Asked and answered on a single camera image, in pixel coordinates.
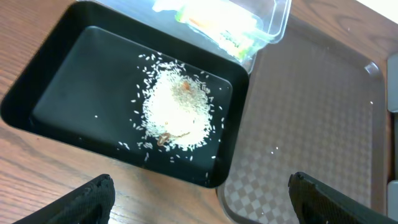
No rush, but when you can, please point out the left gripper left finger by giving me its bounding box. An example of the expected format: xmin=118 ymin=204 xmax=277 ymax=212
xmin=14 ymin=174 xmax=116 ymax=224

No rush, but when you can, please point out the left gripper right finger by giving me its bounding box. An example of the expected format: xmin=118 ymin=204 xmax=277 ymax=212
xmin=288 ymin=172 xmax=397 ymax=224

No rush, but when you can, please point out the pile of white rice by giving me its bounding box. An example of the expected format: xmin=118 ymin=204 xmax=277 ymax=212
xmin=93 ymin=52 xmax=226 ymax=180

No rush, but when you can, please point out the green orange snack wrapper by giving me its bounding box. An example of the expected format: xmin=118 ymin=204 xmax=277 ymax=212
xmin=175 ymin=1 xmax=263 ymax=62

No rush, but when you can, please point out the grey dishwasher rack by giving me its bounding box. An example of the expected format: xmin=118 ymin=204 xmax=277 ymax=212
xmin=387 ymin=53 xmax=398 ymax=221

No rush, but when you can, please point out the nut shell piece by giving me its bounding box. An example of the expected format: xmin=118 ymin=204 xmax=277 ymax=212
xmin=182 ymin=81 xmax=191 ymax=91
xmin=157 ymin=133 xmax=171 ymax=146

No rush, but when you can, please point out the dark brown serving tray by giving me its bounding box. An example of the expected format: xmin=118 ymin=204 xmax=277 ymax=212
xmin=216 ymin=16 xmax=387 ymax=223

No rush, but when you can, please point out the black plastic bin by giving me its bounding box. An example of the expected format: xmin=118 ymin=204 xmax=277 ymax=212
xmin=1 ymin=1 xmax=249 ymax=188

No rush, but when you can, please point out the clear plastic bin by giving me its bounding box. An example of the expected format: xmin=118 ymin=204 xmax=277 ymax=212
xmin=94 ymin=0 xmax=292 ymax=72

